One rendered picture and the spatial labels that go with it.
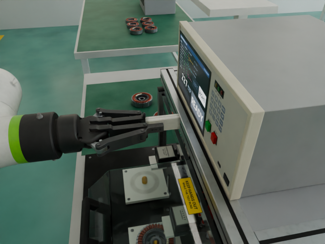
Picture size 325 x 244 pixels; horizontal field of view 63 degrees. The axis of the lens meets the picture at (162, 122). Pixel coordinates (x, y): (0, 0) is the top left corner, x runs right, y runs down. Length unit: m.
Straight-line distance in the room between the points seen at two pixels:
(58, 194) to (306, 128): 1.80
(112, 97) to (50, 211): 0.91
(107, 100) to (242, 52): 1.01
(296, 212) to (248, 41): 0.37
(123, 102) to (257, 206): 1.05
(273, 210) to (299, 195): 0.07
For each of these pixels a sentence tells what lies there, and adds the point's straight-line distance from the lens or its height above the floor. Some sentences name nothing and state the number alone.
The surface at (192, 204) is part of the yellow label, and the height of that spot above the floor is 1.07.
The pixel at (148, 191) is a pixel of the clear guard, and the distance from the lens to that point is 0.60.
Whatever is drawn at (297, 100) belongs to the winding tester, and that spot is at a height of 1.32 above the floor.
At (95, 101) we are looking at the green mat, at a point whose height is 0.75.
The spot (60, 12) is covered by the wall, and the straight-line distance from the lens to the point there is 5.34.
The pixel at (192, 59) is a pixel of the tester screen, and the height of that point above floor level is 1.27.
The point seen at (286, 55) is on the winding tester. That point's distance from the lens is 0.61.
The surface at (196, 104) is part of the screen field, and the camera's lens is 0.66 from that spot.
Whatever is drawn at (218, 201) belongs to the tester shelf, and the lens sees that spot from 0.53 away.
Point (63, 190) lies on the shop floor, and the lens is 2.08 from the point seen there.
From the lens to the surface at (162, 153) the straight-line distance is 0.89.
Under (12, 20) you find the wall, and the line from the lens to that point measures 5.55.
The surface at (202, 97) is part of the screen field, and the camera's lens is 0.60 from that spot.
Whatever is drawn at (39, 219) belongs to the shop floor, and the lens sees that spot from 1.99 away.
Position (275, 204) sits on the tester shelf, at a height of 1.11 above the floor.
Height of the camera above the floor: 1.54
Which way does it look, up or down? 37 degrees down
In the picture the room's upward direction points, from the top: straight up
